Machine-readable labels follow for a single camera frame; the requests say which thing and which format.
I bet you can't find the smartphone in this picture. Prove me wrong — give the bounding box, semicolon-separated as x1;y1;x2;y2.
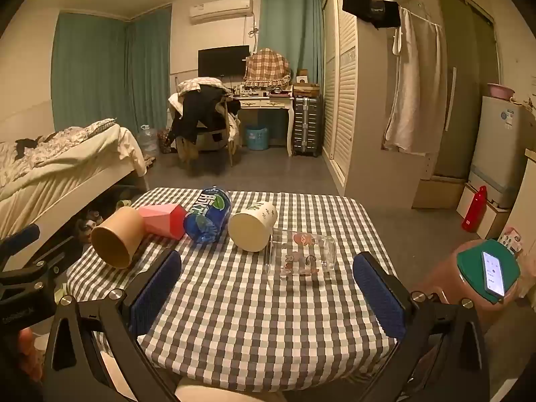
481;251;507;298

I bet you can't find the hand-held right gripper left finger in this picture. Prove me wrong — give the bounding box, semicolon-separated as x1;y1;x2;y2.
44;249;183;402

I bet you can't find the brown paper cup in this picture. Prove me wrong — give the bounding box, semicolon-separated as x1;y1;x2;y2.
91;206;146;269

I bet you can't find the pink plastic stool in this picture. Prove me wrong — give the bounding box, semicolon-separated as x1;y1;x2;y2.
412;239;524;315

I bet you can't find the cardboard box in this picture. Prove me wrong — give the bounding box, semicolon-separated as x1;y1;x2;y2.
292;83;321;98

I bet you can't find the red bottle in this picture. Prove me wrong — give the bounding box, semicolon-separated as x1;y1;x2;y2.
462;185;487;232

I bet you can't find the bed with cream sheet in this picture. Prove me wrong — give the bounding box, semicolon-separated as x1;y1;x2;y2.
0;118;148;260

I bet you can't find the blue plastic bottle cup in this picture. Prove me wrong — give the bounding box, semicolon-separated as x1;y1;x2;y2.
183;184;233;244

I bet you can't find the pile of shoes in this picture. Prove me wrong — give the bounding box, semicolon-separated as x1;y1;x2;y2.
73;188;143;244

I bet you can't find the grey white checked tablecloth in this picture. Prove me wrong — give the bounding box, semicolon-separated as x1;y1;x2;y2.
66;187;398;380

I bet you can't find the white hanging towel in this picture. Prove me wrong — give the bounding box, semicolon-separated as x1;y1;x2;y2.
384;6;444;153

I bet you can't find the black television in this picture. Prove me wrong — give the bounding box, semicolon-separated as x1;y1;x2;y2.
198;45;250;77

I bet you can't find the blue waste bin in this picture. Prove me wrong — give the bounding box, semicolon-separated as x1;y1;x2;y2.
245;125;269;150

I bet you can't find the pink faceted box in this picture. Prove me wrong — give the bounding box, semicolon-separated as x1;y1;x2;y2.
138;203;188;241

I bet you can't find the white air conditioner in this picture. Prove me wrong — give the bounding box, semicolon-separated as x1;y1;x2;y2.
188;0;255;25

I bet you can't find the cream leaf print cup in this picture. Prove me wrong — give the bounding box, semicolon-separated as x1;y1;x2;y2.
228;201;278;253

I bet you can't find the green mat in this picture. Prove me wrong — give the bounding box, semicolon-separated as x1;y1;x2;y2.
456;240;521;304

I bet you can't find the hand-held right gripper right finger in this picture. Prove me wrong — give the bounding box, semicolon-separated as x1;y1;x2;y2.
353;252;489;402

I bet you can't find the black hanging garment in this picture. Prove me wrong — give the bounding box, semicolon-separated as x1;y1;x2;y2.
342;0;401;29

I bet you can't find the green curtain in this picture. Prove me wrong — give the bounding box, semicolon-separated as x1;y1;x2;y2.
260;0;325;86
126;6;172;135
51;12;128;132

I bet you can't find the person's left hand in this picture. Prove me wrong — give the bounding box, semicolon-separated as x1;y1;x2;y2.
17;326;45;383

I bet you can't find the white louvred wardrobe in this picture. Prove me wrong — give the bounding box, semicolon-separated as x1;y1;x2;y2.
322;0;438;197

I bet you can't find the clear water jug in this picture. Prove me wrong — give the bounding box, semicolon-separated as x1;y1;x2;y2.
138;124;160;156

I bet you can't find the dark ribbed suitcase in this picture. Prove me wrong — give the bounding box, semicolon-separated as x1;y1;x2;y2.
292;95;322;157

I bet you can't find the clear cartoon print glass cup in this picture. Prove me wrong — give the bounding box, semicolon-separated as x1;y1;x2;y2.
266;227;338;279

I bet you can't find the plaid cloth cover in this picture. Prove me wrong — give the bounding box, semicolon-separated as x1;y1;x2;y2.
244;48;291;88

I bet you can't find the floral quilt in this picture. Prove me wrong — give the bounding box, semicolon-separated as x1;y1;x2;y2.
0;118;120;189

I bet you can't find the white desk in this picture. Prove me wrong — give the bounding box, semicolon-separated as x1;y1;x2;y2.
228;92;295;157

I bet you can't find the chair with clothes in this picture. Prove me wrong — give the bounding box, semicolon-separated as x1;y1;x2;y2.
167;76;241;168

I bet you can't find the pink basin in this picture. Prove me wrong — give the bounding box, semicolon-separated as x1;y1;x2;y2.
486;83;517;100

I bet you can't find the colourful small box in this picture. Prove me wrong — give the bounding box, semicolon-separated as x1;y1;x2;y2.
498;226;523;254

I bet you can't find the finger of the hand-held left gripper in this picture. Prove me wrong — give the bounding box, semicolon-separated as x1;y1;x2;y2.
0;223;41;262
17;236;77;279

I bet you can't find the small white fridge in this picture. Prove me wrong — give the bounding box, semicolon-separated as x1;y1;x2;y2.
468;95;536;209

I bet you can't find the sliding glass door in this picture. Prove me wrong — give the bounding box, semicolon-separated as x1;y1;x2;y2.
431;0;499;181

